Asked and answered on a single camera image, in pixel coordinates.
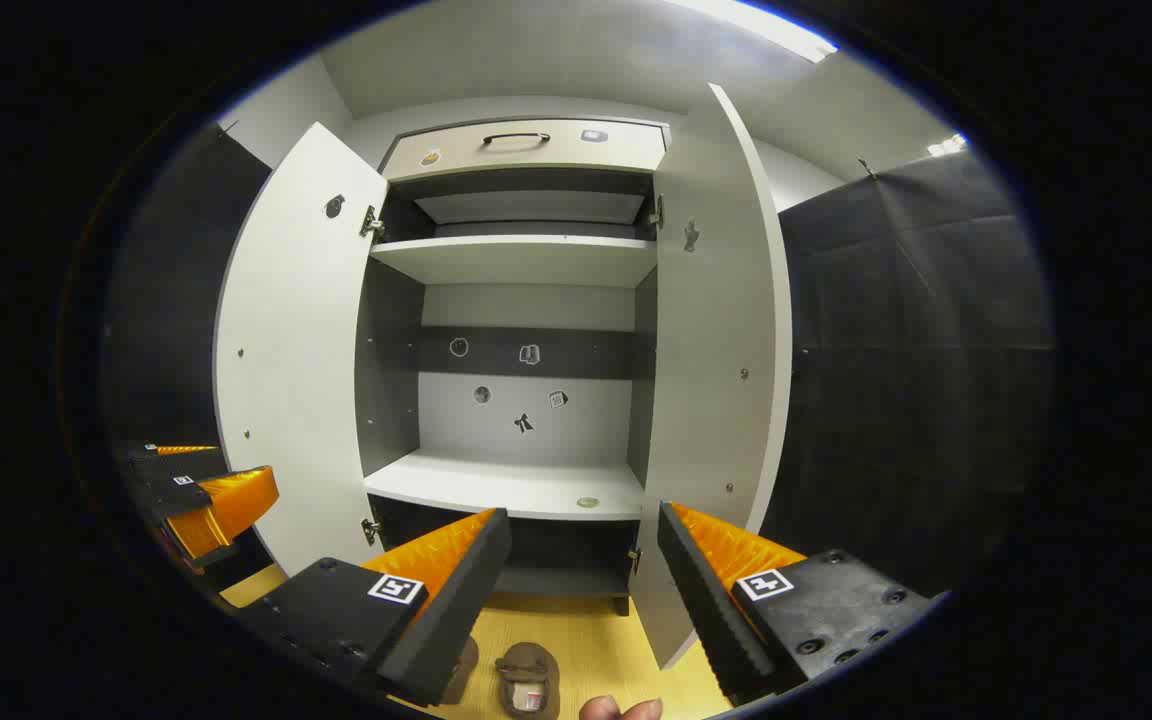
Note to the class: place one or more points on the white cabinet shelf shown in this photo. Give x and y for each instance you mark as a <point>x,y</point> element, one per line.
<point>496,485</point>
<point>516,262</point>

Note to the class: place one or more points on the small ceiling light panel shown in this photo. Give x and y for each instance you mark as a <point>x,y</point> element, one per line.
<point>946,146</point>

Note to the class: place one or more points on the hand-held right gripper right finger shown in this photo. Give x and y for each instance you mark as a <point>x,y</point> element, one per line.
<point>706,610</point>

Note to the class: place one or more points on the black backdrop cloth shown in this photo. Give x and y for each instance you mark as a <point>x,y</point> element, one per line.
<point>916,350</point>

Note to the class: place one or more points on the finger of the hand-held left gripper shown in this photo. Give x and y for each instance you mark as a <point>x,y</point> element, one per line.
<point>176,500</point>
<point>181,466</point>

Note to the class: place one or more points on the white shoe cabinet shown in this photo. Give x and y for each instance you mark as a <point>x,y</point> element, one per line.
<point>496,430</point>

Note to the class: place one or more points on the beige cabinet drawer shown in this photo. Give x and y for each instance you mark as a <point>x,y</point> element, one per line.
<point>556,160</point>

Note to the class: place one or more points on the long ceiling light strip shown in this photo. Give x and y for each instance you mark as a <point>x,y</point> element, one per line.
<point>756,25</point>

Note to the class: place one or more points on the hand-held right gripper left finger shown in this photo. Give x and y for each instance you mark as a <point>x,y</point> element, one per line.
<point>456,610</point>

